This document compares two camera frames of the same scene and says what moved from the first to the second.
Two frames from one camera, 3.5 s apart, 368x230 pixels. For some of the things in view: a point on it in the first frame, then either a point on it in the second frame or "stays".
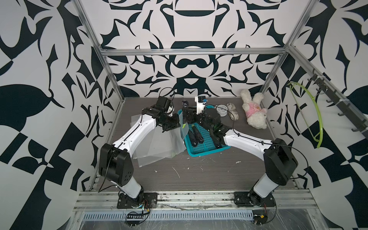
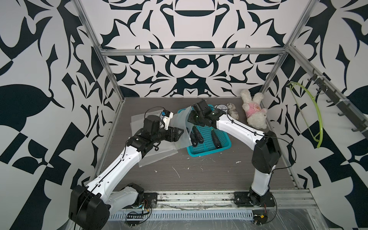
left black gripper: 175,123 -> 175,137
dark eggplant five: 216,140 stays
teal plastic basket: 209,144 stays
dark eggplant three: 197,134 stays
